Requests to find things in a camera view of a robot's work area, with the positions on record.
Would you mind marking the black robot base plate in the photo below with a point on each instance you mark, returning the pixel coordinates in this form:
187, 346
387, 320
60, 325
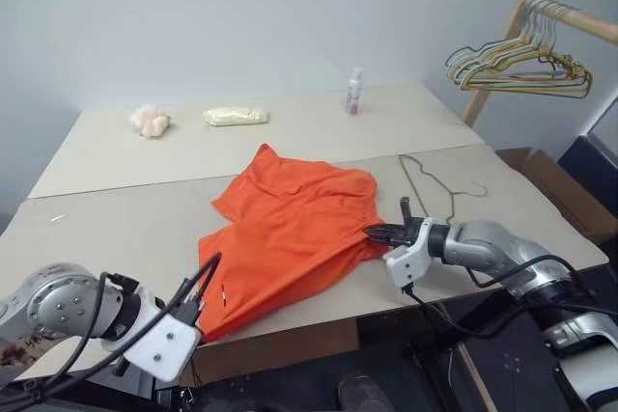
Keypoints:
516, 364

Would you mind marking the orange shirt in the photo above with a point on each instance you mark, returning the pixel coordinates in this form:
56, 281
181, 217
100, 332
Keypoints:
289, 228

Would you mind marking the small white tape scrap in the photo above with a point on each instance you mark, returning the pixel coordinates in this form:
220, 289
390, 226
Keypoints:
57, 218

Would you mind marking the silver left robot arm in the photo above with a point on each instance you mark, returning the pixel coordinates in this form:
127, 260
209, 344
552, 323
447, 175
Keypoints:
53, 303

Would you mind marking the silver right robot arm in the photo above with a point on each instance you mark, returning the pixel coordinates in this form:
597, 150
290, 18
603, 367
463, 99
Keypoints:
512, 253

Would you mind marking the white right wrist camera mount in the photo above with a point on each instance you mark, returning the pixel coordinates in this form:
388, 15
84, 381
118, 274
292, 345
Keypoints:
408, 262

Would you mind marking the black case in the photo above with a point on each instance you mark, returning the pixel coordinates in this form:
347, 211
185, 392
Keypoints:
594, 166

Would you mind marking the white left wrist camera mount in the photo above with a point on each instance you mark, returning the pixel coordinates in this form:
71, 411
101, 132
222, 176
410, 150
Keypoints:
166, 342

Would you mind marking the white plastic bottle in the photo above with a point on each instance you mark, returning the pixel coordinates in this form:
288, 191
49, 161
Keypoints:
354, 91

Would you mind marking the wooden clothes rack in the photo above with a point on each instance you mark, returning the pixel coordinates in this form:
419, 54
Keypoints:
591, 22

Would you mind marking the brown cardboard box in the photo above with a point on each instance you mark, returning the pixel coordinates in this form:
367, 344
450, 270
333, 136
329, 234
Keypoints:
560, 190

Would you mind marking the thin wooden stick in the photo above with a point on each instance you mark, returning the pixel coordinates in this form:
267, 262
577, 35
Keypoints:
475, 378

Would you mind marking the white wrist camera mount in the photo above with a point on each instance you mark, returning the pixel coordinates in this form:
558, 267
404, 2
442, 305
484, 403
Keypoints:
166, 342
408, 262

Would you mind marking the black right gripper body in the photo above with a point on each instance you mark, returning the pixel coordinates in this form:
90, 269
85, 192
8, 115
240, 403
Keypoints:
407, 233

